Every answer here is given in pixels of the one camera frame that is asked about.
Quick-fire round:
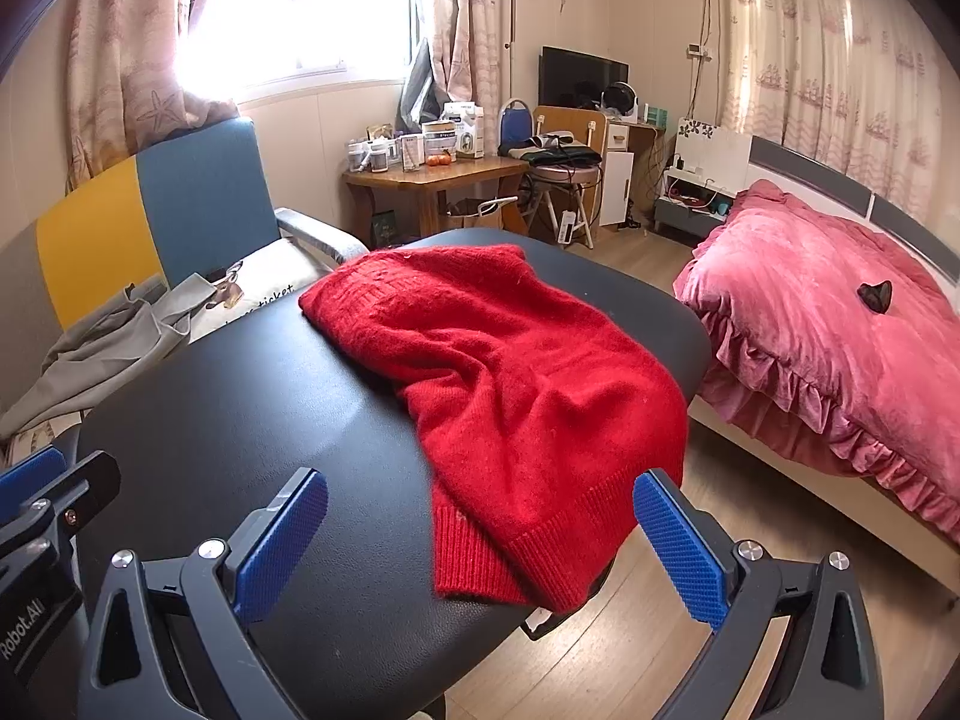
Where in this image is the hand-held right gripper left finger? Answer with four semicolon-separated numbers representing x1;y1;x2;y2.
77;467;331;720

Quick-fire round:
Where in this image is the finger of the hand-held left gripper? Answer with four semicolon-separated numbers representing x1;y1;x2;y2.
0;452;121;541
0;446;66;518

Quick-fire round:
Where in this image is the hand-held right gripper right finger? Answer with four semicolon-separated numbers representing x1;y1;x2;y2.
632;467;886;720

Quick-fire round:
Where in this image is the red knitted sweater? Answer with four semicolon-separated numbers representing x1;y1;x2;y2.
298;244;689;614

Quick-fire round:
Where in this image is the pile of dark clothes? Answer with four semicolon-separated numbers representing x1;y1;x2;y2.
499;133;605;167

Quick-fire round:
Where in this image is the black padded table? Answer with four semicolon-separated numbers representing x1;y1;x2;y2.
75;229;710;720

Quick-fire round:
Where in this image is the grey garment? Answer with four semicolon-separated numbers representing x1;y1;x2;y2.
0;274;248;440

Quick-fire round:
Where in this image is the pink ruffled blanket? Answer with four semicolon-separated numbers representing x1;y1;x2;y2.
673;180;960;533

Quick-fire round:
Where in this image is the white printed cushion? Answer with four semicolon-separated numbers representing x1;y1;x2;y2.
187;244;338;346

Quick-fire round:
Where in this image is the grey yellow blue armchair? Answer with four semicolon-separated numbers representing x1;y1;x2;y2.
0;118;370;436

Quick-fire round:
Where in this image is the grey bedside table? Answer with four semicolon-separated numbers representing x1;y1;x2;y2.
654;169;740;235

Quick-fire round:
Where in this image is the wooden desk with white cabinet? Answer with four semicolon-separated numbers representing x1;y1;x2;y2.
600;120;667;230

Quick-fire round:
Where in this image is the round pink stool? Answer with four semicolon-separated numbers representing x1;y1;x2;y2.
521;161;605;248

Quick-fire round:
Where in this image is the white board with leaf stickers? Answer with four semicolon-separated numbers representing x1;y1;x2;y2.
675;118;751;181

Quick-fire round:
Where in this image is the wooden table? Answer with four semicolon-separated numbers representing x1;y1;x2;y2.
343;156;530;248

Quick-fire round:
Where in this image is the pink patterned curtain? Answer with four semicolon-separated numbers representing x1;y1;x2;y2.
64;0;248;188
431;0;503;158
720;0;953;241

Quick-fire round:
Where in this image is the brown wooden chair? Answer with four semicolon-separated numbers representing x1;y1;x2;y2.
534;106;607;248

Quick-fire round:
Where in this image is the white desk fan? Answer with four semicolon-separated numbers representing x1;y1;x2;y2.
601;82;638;121

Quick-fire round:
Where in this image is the blue chair back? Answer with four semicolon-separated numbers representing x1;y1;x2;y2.
499;99;530;145

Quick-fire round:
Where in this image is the black television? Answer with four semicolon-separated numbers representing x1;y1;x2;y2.
541;46;629;110

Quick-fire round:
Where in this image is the bright window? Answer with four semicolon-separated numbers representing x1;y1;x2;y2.
176;0;436;87

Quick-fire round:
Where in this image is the metal stand pole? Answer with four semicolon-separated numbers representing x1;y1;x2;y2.
504;0;539;113

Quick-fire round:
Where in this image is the paper bag with handles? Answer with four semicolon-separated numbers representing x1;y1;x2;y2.
448;196;518;230

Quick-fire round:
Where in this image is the white and grey bed frame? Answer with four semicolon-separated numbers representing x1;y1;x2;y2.
686;133;960;593

